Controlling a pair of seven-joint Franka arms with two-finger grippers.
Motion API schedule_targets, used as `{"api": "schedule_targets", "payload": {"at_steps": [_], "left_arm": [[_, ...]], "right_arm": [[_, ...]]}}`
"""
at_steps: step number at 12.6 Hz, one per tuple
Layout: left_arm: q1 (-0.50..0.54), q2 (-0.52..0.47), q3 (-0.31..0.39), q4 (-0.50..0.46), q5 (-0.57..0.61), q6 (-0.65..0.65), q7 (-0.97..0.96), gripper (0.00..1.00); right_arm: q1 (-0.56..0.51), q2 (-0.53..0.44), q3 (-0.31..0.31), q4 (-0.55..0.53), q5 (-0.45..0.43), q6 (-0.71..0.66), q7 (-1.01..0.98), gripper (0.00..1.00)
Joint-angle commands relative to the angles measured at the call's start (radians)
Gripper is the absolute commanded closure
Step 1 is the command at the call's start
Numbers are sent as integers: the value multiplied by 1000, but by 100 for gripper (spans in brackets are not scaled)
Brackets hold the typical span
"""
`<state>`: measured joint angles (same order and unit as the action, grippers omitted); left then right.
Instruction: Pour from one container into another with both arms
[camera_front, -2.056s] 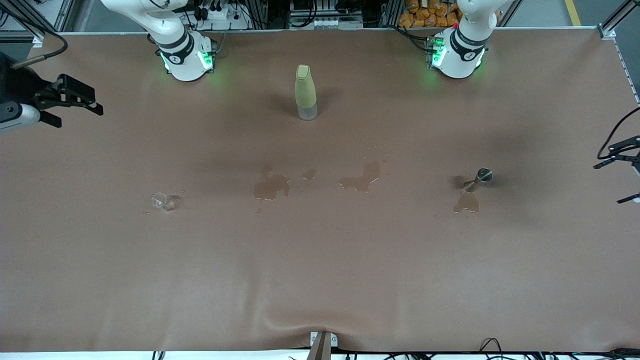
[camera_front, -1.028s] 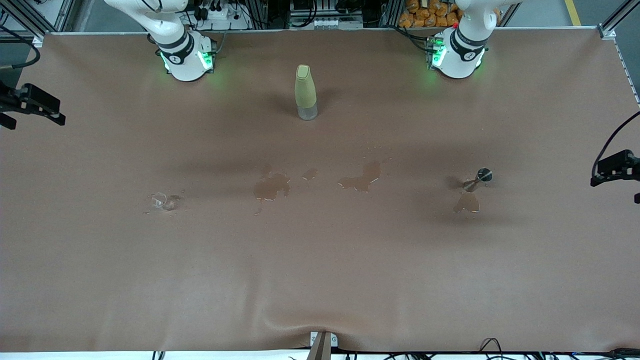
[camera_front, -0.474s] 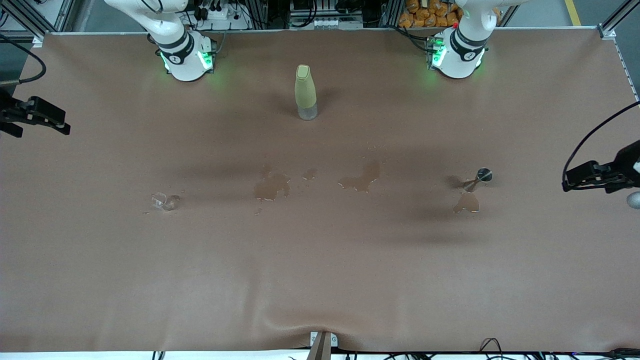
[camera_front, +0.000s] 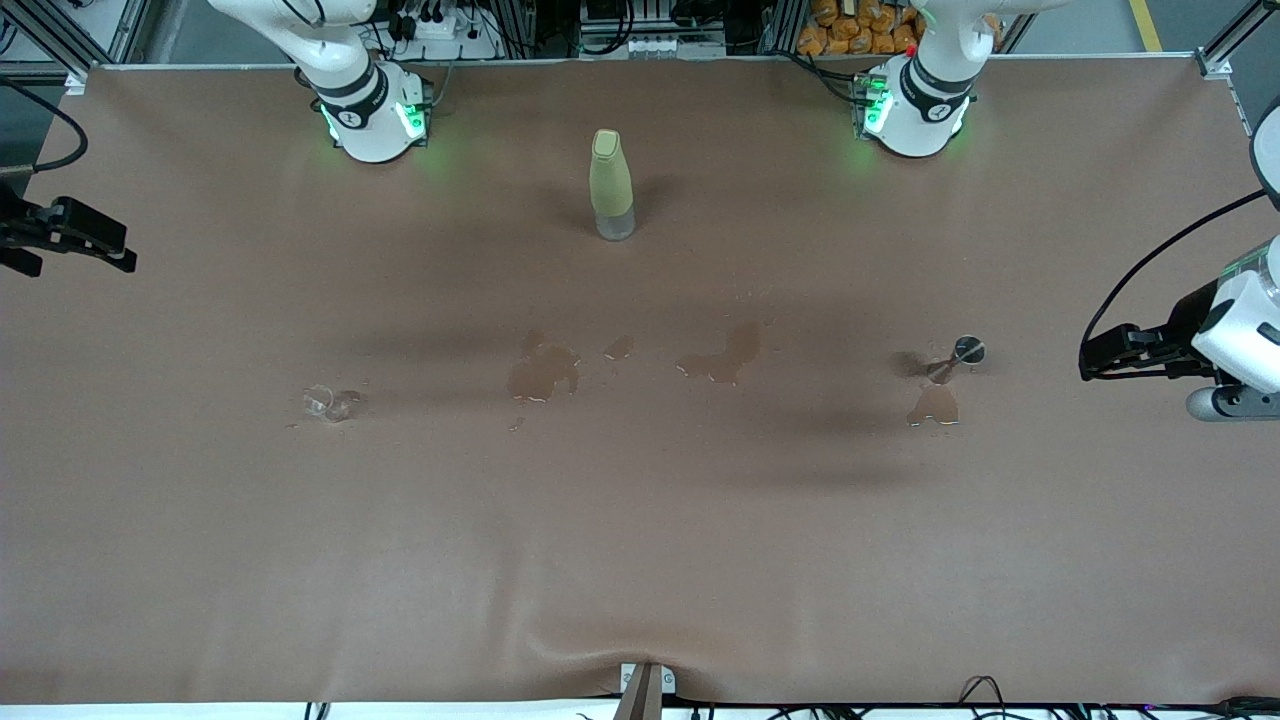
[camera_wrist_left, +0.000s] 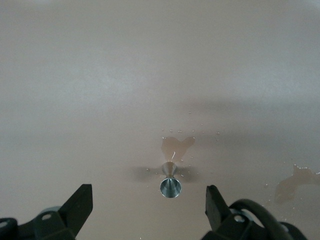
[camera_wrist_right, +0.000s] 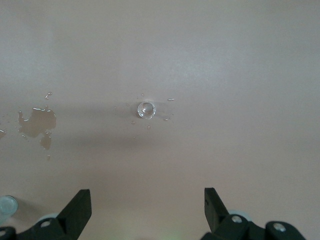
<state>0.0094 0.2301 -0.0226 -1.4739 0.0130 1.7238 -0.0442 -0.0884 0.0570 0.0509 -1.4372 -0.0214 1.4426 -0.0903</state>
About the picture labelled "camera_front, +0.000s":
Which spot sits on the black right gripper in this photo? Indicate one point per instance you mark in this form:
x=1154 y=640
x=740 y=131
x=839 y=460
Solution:
x=12 y=229

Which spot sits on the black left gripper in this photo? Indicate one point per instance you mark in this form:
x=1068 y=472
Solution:
x=1188 y=318

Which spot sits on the steel double-cone jigger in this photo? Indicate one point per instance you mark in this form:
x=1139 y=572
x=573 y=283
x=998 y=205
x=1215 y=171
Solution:
x=969 y=349

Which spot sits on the small clear glass beaker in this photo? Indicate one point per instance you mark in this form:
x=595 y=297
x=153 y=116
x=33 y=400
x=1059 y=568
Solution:
x=325 y=404

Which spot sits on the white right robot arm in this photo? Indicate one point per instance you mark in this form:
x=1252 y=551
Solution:
x=370 y=130

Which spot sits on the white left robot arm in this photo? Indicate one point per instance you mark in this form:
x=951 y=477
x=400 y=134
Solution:
x=915 y=125

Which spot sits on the small brown liquid puddle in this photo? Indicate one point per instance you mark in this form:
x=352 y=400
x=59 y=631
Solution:
x=935 y=408

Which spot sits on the long brown liquid puddle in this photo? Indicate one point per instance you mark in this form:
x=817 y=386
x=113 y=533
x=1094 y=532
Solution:
x=725 y=360

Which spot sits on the white power strip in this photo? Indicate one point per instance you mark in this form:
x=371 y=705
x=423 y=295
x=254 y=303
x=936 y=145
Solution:
x=455 y=35

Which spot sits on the orange snack pile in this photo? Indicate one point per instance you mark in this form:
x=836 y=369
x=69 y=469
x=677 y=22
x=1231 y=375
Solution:
x=830 y=35

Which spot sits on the large brown liquid puddle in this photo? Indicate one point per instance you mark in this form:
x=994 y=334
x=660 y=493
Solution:
x=540 y=378

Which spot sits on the tiny brown liquid puddle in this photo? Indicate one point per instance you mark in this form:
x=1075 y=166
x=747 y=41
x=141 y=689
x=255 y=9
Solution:
x=620 y=348

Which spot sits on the brown table mat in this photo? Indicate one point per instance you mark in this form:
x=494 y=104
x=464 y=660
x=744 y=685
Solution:
x=640 y=550

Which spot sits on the pale green bottle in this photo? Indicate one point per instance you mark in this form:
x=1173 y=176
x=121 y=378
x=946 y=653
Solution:
x=611 y=180

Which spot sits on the white terminal block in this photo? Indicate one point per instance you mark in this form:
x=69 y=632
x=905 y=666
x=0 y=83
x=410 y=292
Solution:
x=650 y=45

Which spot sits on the aluminium frame post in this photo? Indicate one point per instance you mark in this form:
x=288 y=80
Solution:
x=1215 y=62
x=70 y=55

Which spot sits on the metal clamp bracket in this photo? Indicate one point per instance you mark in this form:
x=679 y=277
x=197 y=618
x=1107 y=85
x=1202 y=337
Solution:
x=645 y=690

